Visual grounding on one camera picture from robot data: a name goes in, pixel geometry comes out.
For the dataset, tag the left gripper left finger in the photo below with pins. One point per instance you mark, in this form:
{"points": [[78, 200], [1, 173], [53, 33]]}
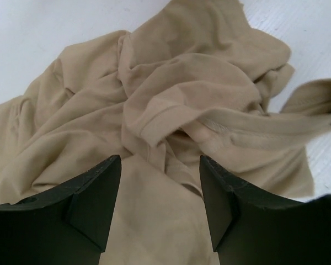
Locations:
{"points": [[67, 224]]}

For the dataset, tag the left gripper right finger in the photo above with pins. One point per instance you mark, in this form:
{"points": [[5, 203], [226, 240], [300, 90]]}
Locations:
{"points": [[249, 225]]}

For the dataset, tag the beige t shirt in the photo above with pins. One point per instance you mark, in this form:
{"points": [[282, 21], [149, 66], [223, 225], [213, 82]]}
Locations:
{"points": [[196, 79]]}

